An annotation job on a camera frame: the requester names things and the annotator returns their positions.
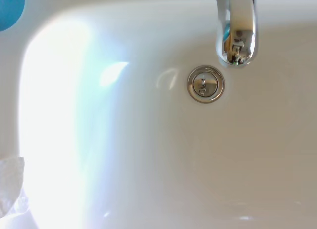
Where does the white tissue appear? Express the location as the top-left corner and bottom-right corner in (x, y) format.
(0, 156), (32, 215)

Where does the blue jar with black lid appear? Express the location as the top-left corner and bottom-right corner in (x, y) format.
(0, 0), (26, 32)

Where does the white sink vanity top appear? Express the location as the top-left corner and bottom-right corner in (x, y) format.
(0, 0), (317, 229)

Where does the chrome sink drain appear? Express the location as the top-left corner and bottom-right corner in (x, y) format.
(186, 65), (226, 104)

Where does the chrome two-handle faucet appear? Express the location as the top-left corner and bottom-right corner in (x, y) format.
(214, 0), (260, 67)

